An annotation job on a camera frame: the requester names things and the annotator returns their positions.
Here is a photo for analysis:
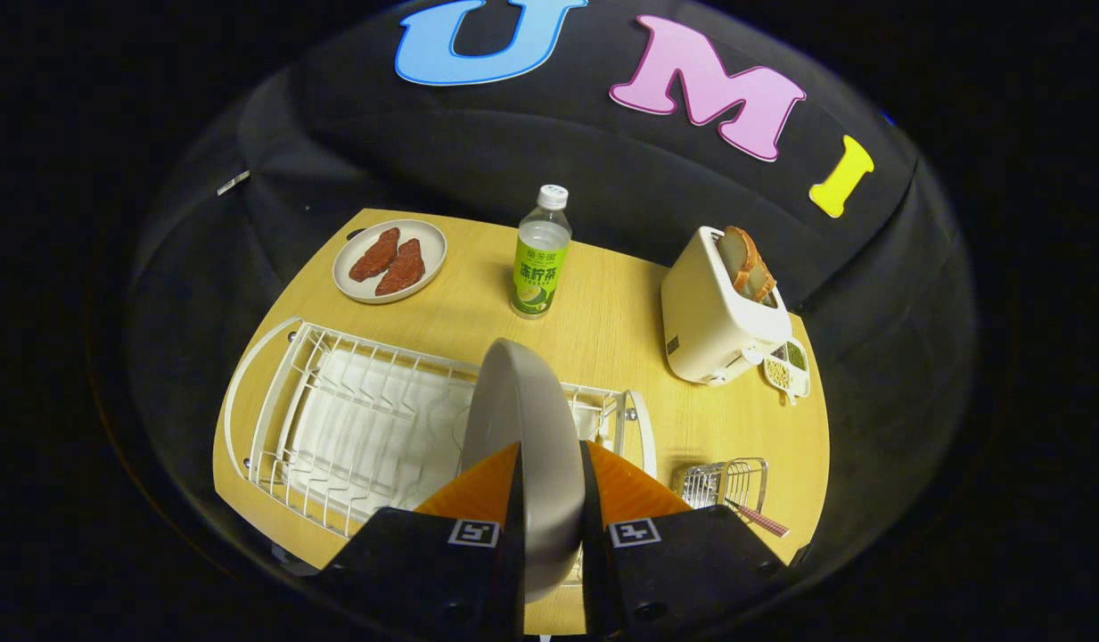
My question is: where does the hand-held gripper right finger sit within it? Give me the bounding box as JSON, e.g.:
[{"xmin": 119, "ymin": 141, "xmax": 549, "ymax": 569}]
[{"xmin": 578, "ymin": 440, "xmax": 813, "ymax": 638}]

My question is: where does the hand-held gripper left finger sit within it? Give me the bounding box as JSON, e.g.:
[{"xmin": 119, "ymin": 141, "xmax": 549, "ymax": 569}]
[{"xmin": 322, "ymin": 441, "xmax": 528, "ymax": 638}]

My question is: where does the metal wire basket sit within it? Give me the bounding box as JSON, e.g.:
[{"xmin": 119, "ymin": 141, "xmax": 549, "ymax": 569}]
[{"xmin": 672, "ymin": 457, "xmax": 770, "ymax": 518}]

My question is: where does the spoon with red checked handle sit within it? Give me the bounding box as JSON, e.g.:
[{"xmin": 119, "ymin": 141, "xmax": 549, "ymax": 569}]
[{"xmin": 736, "ymin": 504, "xmax": 791, "ymax": 538}]

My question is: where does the white wire dish rack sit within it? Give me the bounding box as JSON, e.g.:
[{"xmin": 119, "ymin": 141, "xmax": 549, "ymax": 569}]
[{"xmin": 224, "ymin": 317, "xmax": 659, "ymax": 545}]

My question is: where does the beige round plate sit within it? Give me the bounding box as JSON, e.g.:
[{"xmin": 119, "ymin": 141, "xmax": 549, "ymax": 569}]
[{"xmin": 460, "ymin": 339, "xmax": 586, "ymax": 603}]

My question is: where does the white divided bean dish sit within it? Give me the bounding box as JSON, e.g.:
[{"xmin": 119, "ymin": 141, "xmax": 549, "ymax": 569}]
[{"xmin": 763, "ymin": 337, "xmax": 811, "ymax": 404}]

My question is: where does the small beige plate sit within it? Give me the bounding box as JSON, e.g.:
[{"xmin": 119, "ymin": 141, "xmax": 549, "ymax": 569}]
[{"xmin": 332, "ymin": 219, "xmax": 447, "ymax": 305}]

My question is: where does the white toaster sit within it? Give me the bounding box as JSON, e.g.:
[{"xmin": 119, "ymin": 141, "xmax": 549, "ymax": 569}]
[{"xmin": 660, "ymin": 226, "xmax": 792, "ymax": 386}]

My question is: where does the reddish brown meat piece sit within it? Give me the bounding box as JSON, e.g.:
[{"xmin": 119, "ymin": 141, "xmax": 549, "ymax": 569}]
[
  {"xmin": 349, "ymin": 227, "xmax": 401, "ymax": 283},
  {"xmin": 375, "ymin": 238, "xmax": 425, "ymax": 297}
]

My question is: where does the green label drink bottle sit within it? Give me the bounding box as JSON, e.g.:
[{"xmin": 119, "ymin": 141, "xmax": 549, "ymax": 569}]
[{"xmin": 511, "ymin": 185, "xmax": 573, "ymax": 318}]

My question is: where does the black backdrop cloth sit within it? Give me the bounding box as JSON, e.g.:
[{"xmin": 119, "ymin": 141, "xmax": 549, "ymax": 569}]
[{"xmin": 94, "ymin": 0, "xmax": 978, "ymax": 572}]

